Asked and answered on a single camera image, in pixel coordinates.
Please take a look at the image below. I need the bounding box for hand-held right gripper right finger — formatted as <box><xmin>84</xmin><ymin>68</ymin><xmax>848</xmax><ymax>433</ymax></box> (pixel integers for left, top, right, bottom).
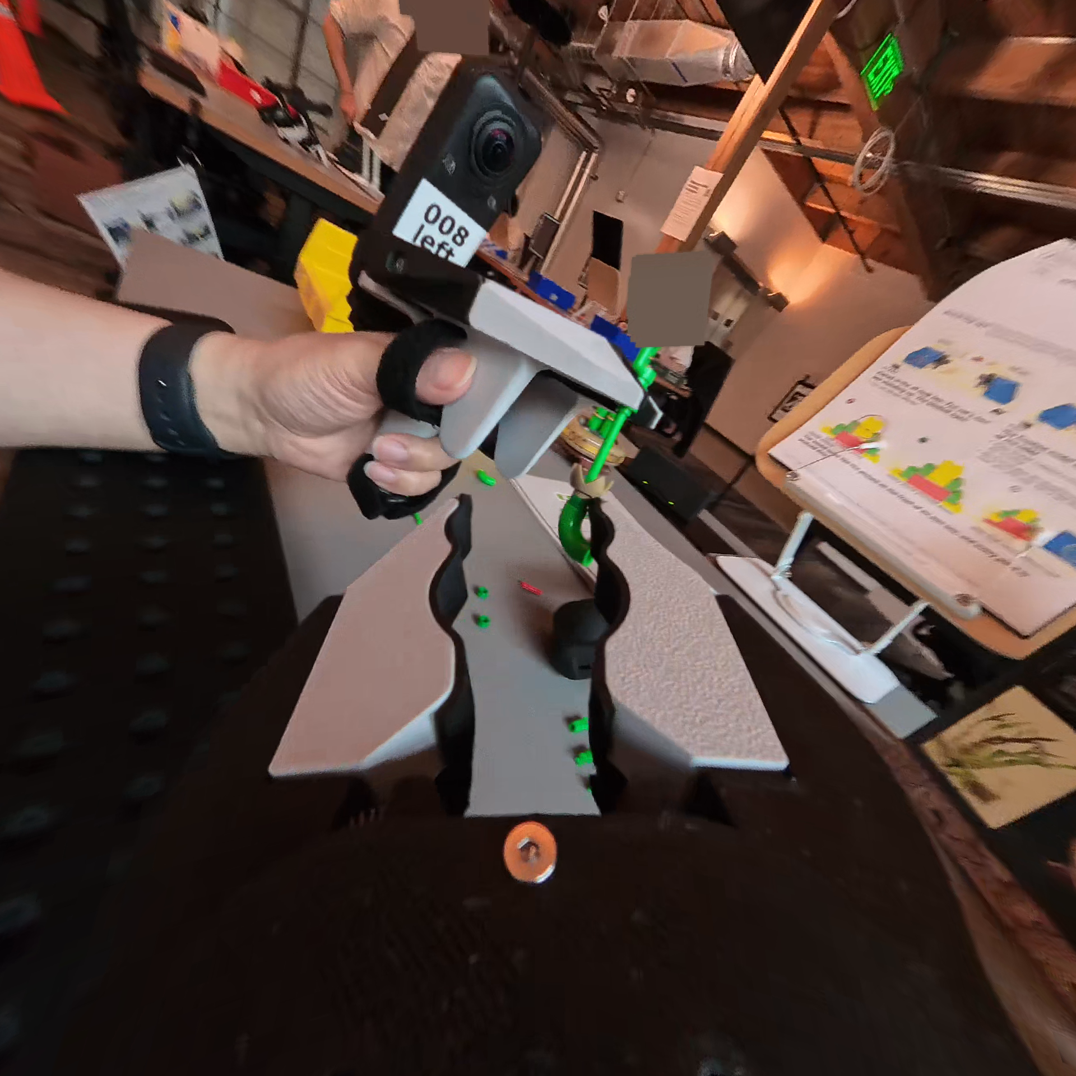
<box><xmin>588</xmin><ymin>503</ymin><xmax>791</xmax><ymax>808</ymax></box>

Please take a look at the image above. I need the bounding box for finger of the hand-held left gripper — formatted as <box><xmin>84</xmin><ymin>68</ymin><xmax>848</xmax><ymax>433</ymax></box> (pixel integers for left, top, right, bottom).
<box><xmin>466</xmin><ymin>279</ymin><xmax>665</xmax><ymax>421</ymax></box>

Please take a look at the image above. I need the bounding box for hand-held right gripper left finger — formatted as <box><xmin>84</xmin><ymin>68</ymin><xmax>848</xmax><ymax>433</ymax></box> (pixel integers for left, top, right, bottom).
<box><xmin>269</xmin><ymin>496</ymin><xmax>476</xmax><ymax>817</ymax></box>

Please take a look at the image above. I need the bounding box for green lego plant stem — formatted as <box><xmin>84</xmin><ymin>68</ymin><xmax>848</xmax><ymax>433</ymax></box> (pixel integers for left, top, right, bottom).
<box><xmin>557</xmin><ymin>346</ymin><xmax>661</xmax><ymax>566</ymax></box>

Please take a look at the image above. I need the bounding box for lego instruction booklet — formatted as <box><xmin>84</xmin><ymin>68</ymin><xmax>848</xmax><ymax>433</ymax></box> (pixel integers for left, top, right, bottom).
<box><xmin>769</xmin><ymin>239</ymin><xmax>1076</xmax><ymax>637</ymax></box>

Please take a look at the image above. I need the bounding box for person's left hand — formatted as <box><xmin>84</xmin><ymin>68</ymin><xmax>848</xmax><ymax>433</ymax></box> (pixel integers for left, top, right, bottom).
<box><xmin>189</xmin><ymin>330</ymin><xmax>477</xmax><ymax>499</ymax></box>

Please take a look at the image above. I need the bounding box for round tan object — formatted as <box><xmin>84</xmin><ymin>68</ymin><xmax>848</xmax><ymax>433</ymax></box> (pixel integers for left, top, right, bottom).
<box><xmin>562</xmin><ymin>410</ymin><xmax>628</xmax><ymax>472</ymax></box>

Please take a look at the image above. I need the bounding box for black rounded object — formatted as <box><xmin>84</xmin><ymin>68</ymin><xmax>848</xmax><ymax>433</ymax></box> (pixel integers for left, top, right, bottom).
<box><xmin>550</xmin><ymin>599</ymin><xmax>613</xmax><ymax>680</ymax></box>

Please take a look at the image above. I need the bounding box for book stand with white base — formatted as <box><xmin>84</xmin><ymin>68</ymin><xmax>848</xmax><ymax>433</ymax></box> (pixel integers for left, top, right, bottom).
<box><xmin>715</xmin><ymin>326</ymin><xmax>1076</xmax><ymax>706</ymax></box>

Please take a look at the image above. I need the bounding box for yellow box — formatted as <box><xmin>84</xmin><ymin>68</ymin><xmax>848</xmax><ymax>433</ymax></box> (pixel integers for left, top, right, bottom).
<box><xmin>293</xmin><ymin>217</ymin><xmax>360</xmax><ymax>334</ymax></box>

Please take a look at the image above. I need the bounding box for black box with green light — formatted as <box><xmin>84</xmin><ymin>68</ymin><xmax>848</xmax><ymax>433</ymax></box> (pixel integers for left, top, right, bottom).
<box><xmin>624</xmin><ymin>444</ymin><xmax>717</xmax><ymax>524</ymax></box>

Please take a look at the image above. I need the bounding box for paper notice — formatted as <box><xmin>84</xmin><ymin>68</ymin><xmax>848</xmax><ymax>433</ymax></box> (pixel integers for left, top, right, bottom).
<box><xmin>661</xmin><ymin>165</ymin><xmax>725</xmax><ymax>242</ymax></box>

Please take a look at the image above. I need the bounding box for long workbench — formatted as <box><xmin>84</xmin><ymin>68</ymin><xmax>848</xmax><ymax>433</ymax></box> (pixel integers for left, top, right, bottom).
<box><xmin>137</xmin><ymin>63</ymin><xmax>383</xmax><ymax>221</ymax></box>

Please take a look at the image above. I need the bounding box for black perforated board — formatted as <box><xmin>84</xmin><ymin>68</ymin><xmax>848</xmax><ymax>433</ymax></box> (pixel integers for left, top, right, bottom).
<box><xmin>0</xmin><ymin>448</ymin><xmax>299</xmax><ymax>1076</ymax></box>

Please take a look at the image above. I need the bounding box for cardboard box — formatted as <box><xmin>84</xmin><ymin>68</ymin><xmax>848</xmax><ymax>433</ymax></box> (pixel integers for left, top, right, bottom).
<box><xmin>116</xmin><ymin>230</ymin><xmax>324</xmax><ymax>337</ymax></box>

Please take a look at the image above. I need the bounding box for photo leaflet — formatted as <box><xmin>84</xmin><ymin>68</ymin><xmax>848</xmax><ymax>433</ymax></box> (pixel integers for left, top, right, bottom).
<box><xmin>78</xmin><ymin>165</ymin><xmax>225</xmax><ymax>263</ymax></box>

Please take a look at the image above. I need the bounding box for plant picture card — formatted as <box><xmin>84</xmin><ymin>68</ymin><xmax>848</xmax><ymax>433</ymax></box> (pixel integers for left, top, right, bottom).
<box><xmin>920</xmin><ymin>685</ymin><xmax>1076</xmax><ymax>831</ymax></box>

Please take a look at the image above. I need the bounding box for black wristband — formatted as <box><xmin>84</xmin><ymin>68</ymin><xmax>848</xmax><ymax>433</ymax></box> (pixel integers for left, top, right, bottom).
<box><xmin>137</xmin><ymin>317</ymin><xmax>238</xmax><ymax>460</ymax></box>

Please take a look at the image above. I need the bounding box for green exit sign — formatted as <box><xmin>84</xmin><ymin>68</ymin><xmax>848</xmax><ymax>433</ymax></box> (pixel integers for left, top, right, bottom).
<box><xmin>857</xmin><ymin>32</ymin><xmax>909</xmax><ymax>112</ymax></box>

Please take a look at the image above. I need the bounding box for silver air duct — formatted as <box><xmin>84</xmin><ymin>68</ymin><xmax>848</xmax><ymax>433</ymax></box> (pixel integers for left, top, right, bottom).
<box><xmin>591</xmin><ymin>18</ymin><xmax>755</xmax><ymax>87</ymax></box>

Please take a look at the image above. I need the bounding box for wooden post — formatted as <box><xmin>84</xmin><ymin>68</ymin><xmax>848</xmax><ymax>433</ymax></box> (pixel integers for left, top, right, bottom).
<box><xmin>654</xmin><ymin>0</ymin><xmax>843</xmax><ymax>255</ymax></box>

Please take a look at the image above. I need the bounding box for white cable coil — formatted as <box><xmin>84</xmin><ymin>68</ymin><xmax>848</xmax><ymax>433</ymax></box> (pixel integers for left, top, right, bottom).
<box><xmin>850</xmin><ymin>126</ymin><xmax>898</xmax><ymax>196</ymax></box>

